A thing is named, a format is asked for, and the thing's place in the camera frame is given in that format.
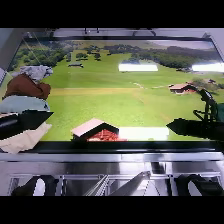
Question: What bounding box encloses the beige garment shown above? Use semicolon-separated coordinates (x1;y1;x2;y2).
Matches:
0;121;53;155

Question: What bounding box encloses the silver frame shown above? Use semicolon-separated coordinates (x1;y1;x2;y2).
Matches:
0;28;224;197

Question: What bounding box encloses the brown garment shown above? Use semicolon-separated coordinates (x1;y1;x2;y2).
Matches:
2;73;52;101

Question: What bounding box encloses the light blue garment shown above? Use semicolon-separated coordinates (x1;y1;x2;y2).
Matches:
0;95;51;115

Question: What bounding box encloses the green garment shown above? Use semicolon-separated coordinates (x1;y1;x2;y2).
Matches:
216;102;224;123

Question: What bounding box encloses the grey garment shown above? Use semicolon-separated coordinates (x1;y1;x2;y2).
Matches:
11;64;54;83

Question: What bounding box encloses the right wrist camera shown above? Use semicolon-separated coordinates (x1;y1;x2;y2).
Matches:
193;88;218;123

